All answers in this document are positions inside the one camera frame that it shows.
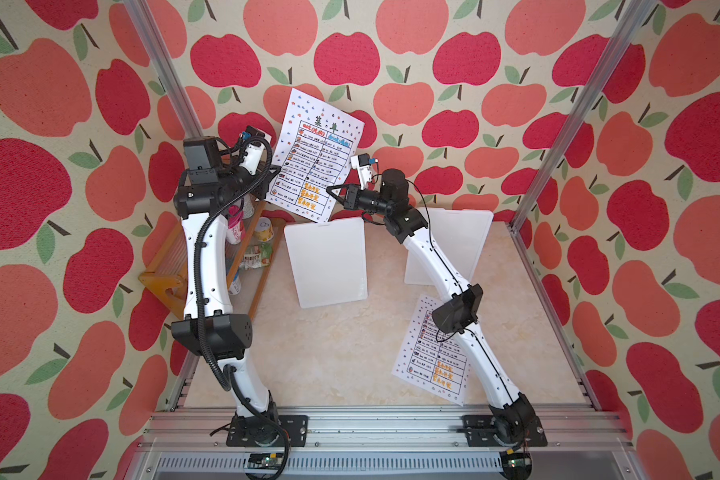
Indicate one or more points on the aluminium corner post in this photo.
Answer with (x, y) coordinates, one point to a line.
(153, 36)
(627, 27)

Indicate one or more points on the left white menu rack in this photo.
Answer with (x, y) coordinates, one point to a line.
(328, 261)

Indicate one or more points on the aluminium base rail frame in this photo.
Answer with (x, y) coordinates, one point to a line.
(570, 441)

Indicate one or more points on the paper menu sheet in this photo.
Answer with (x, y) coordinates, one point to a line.
(429, 359)
(313, 152)

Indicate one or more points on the orange wooden shelf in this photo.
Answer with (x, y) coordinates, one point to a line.
(166, 276)

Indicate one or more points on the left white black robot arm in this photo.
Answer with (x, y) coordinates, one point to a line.
(209, 328)

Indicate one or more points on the right white menu rack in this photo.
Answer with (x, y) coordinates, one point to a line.
(461, 234)

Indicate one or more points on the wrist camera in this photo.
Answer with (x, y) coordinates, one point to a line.
(363, 165)
(251, 148)

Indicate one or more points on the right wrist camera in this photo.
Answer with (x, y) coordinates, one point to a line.
(363, 165)

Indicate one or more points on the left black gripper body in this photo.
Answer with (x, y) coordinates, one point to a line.
(240, 182)

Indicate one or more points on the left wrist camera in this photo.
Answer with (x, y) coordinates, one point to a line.
(251, 148)

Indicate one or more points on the magenta lid white cup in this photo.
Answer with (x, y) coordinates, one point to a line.
(235, 225)

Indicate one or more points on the white menu rack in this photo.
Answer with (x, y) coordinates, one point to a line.
(461, 234)
(328, 261)

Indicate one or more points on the left aluminium corner post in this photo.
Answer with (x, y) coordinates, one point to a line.
(153, 36)

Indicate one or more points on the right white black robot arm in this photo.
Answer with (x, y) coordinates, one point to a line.
(513, 416)

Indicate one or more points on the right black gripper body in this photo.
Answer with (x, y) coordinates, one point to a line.
(368, 204)

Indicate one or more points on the right aluminium corner post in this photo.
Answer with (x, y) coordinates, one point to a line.
(627, 27)

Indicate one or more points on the green label snack packet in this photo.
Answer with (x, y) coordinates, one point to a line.
(257, 256)

